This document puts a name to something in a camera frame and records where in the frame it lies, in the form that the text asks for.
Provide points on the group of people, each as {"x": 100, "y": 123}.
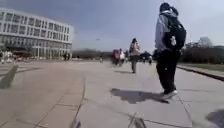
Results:
{"x": 118, "y": 56}

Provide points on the grey paved plaza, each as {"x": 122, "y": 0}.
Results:
{"x": 110, "y": 76}

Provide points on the distant row of trees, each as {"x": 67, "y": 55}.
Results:
{"x": 90, "y": 54}

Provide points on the person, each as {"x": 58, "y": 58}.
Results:
{"x": 168, "y": 43}
{"x": 134, "y": 53}

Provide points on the robot's own part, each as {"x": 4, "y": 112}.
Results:
{"x": 140, "y": 123}
{"x": 76, "y": 124}

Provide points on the white multi-storey building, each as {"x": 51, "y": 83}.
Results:
{"x": 33, "y": 33}

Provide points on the distant buildings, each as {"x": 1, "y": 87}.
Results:
{"x": 200, "y": 42}

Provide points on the dark kerb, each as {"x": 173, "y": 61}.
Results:
{"x": 203, "y": 73}

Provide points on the dark hedge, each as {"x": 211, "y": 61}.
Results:
{"x": 203, "y": 55}

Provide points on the grass strip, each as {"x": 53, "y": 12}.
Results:
{"x": 206, "y": 66}

